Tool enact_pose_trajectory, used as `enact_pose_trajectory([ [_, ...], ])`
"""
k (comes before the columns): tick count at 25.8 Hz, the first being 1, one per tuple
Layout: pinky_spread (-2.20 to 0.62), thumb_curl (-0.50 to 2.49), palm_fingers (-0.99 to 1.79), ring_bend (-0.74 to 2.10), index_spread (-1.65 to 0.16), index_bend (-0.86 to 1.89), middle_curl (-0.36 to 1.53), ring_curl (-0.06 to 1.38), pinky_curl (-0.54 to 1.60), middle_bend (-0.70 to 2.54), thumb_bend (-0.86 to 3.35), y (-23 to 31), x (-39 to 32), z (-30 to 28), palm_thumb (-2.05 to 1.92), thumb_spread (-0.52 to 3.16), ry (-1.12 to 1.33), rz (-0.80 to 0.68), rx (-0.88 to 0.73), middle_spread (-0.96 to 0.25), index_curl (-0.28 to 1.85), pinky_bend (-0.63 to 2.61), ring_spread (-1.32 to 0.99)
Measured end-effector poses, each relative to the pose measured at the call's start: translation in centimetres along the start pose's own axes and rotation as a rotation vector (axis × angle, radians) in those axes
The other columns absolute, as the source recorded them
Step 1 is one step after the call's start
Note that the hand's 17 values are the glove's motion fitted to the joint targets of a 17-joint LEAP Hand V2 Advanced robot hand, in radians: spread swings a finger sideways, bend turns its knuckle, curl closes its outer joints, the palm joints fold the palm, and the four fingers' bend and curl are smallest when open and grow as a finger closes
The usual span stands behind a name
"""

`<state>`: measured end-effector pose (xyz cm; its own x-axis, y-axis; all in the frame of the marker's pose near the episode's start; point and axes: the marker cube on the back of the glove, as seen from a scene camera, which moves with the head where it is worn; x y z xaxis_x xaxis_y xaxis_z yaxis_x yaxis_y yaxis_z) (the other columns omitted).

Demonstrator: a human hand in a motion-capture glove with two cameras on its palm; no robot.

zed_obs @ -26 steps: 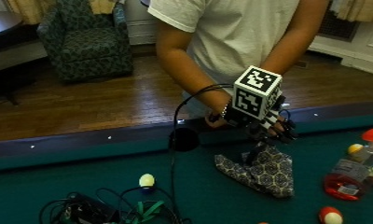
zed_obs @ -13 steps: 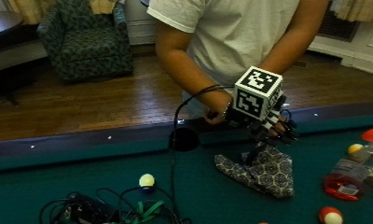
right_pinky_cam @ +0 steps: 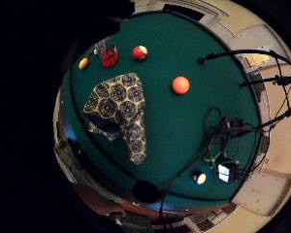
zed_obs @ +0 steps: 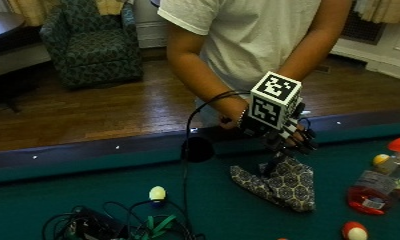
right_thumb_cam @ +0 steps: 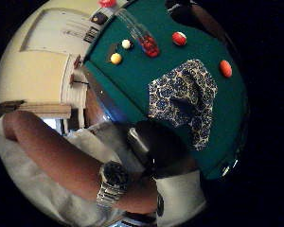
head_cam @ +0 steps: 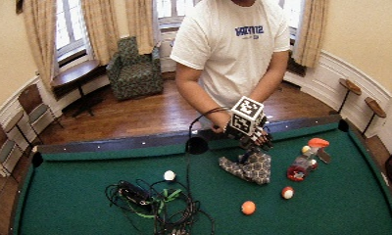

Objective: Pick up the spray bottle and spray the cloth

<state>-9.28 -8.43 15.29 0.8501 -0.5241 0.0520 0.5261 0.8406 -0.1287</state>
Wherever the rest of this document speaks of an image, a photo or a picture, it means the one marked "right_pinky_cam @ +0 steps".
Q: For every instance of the small clear glass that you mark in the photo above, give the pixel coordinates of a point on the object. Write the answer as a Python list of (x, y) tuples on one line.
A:
[(98, 49)]

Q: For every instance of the red glass cup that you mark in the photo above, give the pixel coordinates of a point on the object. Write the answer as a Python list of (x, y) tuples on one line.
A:
[(110, 57)]

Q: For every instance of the yellow billiard ball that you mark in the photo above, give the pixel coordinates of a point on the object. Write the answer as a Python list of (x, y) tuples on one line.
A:
[(83, 63)]

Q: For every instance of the red and white striped ball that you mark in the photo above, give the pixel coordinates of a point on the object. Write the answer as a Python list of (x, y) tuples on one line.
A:
[(140, 52)]

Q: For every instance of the patterned hexagon print cloth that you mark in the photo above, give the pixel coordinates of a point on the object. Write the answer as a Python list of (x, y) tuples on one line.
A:
[(122, 103)]

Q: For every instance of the orange billiard ball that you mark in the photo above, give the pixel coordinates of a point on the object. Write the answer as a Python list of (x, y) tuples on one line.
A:
[(180, 84)]

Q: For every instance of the black tripod leg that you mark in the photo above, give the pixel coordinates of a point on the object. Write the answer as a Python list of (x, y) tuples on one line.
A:
[(274, 119), (236, 52), (274, 80)]

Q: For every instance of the black and yellow ball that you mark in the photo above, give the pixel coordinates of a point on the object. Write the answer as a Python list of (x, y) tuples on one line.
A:
[(199, 177)]

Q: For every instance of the white marker cube device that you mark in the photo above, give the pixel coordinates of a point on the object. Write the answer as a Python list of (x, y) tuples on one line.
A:
[(226, 172)]

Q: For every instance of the beige floor mat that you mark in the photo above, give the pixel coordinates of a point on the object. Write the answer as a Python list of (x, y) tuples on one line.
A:
[(266, 194)]

